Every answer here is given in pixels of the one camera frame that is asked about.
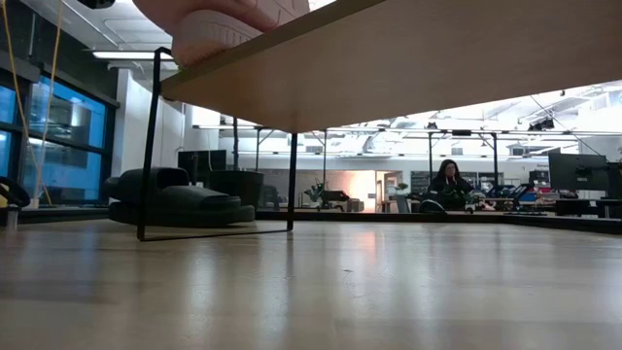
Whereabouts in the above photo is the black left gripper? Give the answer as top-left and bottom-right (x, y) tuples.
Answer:
(0, 175), (31, 209)

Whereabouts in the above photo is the black slide sandal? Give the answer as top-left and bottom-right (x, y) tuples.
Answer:
(104, 167), (257, 228)

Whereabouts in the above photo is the pink slide sandal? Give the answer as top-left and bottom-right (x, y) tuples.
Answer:
(133, 0), (312, 68)

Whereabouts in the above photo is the wooden shelf with black legs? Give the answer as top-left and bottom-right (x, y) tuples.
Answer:
(137, 0), (622, 243)

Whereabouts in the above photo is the ceiling light panel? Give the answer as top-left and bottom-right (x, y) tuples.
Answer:
(91, 50), (175, 61)

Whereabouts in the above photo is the black plant pot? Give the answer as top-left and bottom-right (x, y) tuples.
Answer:
(208, 169), (266, 210)

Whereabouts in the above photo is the person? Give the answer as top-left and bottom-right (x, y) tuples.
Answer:
(422, 158), (475, 213)

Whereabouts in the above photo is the black computer monitor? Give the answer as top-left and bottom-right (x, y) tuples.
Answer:
(548, 153), (609, 193)

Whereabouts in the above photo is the black wall screen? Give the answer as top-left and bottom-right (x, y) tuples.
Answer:
(177, 149), (228, 184)

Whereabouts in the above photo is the black background rig frame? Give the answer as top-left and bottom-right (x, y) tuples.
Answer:
(255, 126), (501, 195)

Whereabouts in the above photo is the black aluminium table frame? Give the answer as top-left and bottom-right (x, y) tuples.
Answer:
(0, 206), (622, 235)

